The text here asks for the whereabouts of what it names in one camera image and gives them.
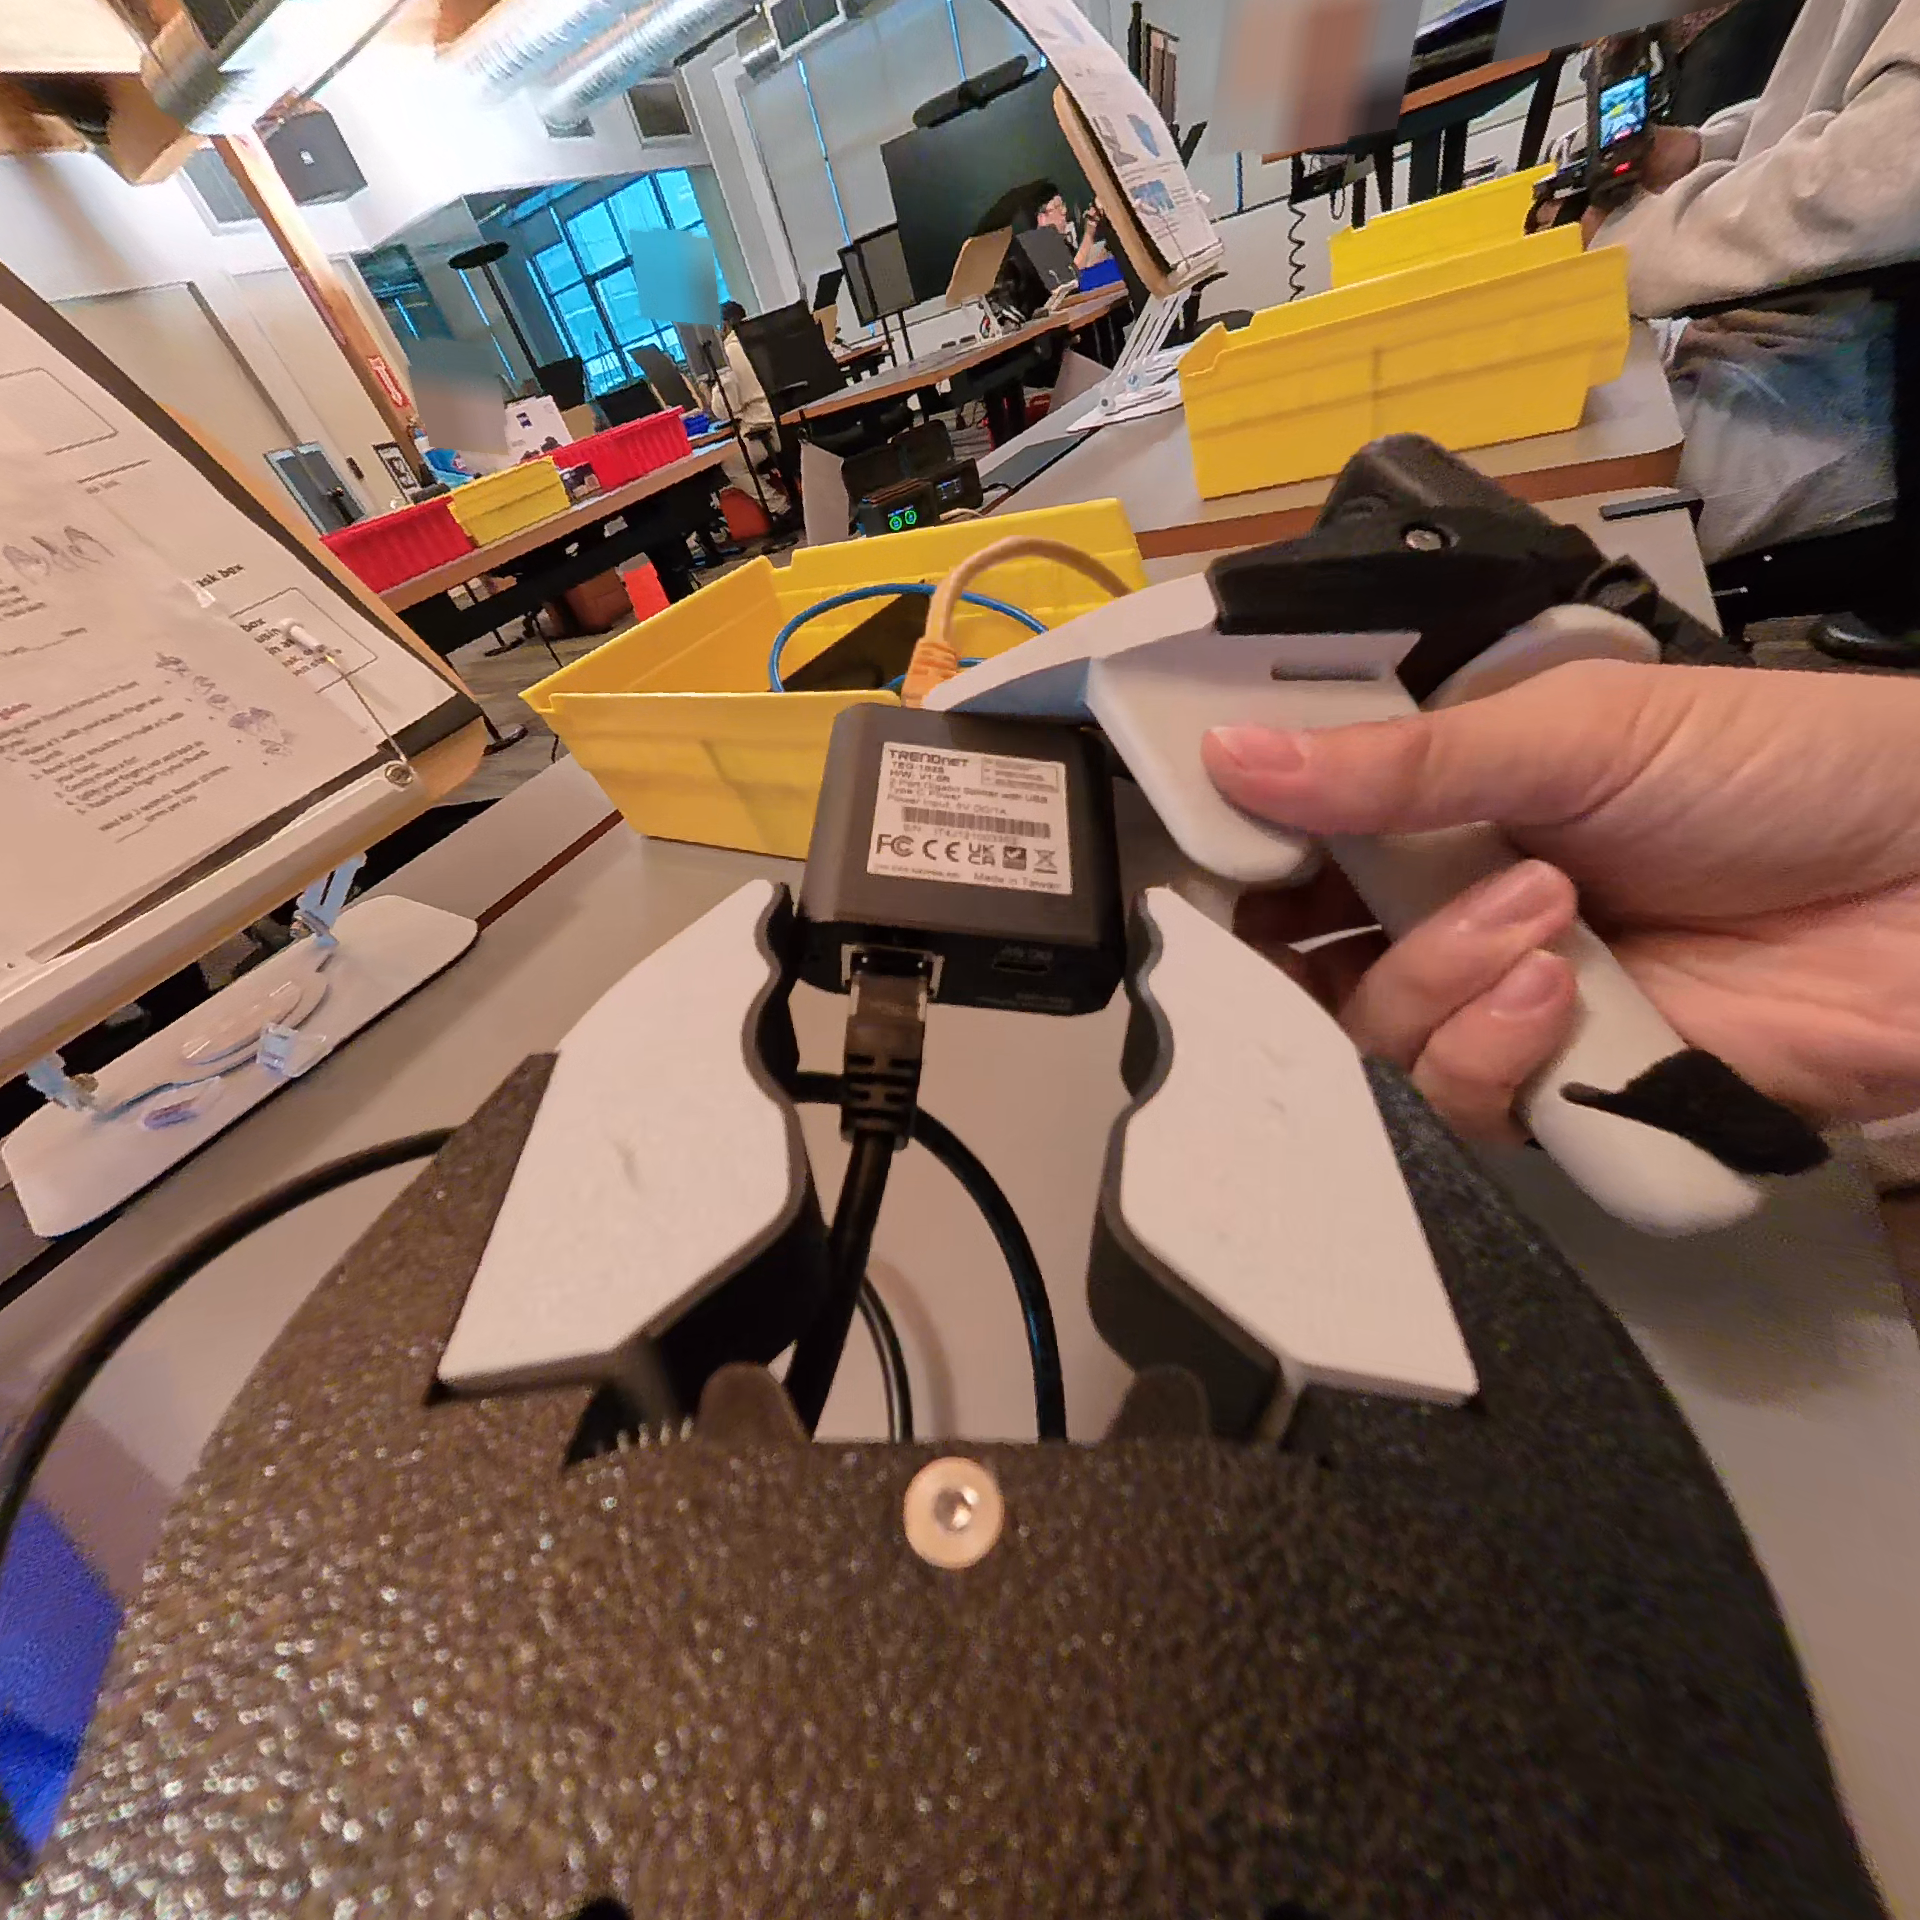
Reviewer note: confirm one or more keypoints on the person's right hand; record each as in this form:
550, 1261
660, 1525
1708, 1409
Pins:
1770, 842

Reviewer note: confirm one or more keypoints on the yellow plastic bin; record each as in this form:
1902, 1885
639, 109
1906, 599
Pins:
510, 505
1440, 225
1380, 392
675, 751

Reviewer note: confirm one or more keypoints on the black network splitter box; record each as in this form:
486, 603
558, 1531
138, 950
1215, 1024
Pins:
961, 902

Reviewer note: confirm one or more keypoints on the blue plastic bin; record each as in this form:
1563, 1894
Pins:
54, 1650

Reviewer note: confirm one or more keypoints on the wooden instruction board with papers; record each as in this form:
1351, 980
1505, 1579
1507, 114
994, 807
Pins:
149, 676
1139, 150

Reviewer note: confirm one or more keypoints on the grey desk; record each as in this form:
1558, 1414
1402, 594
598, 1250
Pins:
1139, 466
1770, 1351

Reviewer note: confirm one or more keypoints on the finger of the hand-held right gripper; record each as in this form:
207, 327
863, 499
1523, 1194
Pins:
1185, 707
1081, 662

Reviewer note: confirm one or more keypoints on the silver ventilation duct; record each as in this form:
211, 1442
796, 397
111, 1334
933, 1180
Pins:
571, 38

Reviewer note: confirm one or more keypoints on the red plastic bin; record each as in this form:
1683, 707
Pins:
397, 545
624, 452

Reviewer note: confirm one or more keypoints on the black device with green lights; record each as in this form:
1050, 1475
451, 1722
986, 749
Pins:
907, 488

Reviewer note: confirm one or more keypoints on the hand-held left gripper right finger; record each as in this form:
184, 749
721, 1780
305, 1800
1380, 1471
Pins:
1276, 1201

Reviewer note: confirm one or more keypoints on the black wall speaker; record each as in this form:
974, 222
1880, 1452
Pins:
318, 158

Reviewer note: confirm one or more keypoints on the clear board stand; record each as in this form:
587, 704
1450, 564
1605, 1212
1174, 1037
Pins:
1147, 353

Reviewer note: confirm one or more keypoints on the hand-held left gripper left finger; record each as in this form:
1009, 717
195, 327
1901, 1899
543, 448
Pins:
629, 1185

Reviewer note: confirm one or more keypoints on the large black wall screen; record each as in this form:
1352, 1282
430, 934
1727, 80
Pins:
966, 203

